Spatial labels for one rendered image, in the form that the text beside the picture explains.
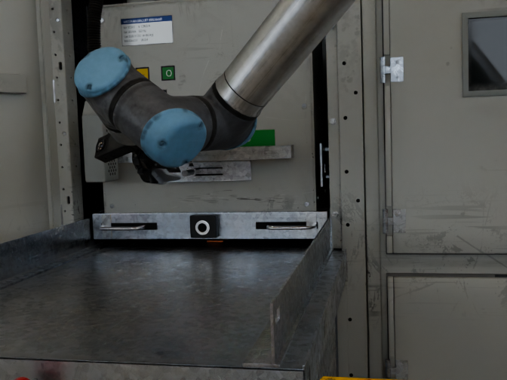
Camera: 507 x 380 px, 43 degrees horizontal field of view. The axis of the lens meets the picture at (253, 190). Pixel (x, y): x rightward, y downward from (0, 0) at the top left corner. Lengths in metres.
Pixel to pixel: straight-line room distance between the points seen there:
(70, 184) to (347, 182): 0.62
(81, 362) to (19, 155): 0.80
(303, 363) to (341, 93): 0.74
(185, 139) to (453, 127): 0.58
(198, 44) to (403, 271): 0.65
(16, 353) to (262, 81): 0.51
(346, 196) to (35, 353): 0.75
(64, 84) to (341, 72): 0.61
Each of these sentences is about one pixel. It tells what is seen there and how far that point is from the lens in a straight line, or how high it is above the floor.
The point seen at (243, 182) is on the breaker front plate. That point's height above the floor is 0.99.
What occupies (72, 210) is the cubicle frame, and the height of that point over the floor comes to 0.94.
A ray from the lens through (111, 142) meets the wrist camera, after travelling 1.20.
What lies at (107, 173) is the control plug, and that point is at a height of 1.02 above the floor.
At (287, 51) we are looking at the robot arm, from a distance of 0.96.
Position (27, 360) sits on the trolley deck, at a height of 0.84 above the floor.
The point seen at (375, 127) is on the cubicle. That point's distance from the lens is 1.32.
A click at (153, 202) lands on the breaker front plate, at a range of 1.47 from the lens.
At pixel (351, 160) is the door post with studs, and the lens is 1.32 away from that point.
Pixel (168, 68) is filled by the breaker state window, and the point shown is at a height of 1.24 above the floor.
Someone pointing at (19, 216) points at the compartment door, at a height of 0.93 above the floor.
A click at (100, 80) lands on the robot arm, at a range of 0.99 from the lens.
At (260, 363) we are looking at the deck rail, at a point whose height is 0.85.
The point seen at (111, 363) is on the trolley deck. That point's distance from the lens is 0.75.
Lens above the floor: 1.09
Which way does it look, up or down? 5 degrees down
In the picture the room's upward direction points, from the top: 2 degrees counter-clockwise
